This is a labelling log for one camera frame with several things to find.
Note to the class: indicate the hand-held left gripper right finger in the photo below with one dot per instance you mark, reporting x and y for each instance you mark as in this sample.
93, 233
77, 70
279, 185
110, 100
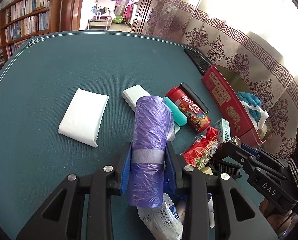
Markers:
172, 180

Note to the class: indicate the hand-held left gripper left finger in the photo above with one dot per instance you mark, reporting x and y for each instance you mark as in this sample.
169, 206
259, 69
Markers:
126, 172

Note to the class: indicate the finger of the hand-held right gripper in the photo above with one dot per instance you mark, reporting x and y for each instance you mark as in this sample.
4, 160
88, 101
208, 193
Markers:
261, 155
235, 153

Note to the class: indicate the black folding comb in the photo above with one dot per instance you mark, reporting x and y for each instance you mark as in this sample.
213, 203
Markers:
224, 167

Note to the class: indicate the small white green carton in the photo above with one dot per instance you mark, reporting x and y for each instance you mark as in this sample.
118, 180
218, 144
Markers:
222, 130

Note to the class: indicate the red snack packet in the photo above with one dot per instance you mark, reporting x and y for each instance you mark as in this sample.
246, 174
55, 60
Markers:
201, 150

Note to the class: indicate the white blue printed packet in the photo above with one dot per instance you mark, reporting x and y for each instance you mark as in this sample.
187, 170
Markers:
159, 220

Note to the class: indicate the purple trash bag roll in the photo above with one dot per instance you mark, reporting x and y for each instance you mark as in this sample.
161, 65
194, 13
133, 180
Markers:
149, 125

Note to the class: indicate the red tin box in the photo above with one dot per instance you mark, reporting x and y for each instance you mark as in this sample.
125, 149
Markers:
221, 97

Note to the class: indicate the red candy canister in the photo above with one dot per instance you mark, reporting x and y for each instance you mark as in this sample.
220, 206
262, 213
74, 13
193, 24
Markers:
189, 110

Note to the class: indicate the teal plastic case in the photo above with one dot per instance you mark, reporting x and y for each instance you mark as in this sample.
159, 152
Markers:
175, 111

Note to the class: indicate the white tissue pack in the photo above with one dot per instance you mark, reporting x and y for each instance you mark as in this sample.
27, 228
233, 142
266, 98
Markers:
82, 117

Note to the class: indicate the black bottle with white cap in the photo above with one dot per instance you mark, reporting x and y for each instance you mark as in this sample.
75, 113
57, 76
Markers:
194, 96

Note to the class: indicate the white remote control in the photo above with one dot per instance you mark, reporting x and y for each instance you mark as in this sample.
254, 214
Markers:
135, 93

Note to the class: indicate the green felt desktop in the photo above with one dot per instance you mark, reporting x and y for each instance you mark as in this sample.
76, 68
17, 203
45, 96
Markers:
64, 67

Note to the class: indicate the person's right hand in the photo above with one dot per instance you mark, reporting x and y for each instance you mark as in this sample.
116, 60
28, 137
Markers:
271, 220

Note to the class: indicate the white ribbon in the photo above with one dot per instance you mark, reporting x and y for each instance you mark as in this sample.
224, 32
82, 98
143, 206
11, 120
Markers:
262, 117

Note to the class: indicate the patterned beige curtain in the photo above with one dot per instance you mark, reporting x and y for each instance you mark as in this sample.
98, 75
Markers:
226, 42

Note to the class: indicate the white metal rack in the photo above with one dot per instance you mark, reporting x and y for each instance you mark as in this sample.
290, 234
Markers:
100, 21

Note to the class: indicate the green plastic basin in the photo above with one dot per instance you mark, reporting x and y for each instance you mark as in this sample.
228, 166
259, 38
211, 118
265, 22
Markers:
117, 19

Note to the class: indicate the pink hanging bag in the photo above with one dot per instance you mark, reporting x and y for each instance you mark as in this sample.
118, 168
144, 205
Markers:
128, 10

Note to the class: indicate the wooden bookshelf with books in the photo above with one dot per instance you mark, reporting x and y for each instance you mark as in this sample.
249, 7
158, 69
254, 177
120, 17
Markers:
26, 17

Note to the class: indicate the wooden door frame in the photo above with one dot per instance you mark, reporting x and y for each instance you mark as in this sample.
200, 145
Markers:
69, 5

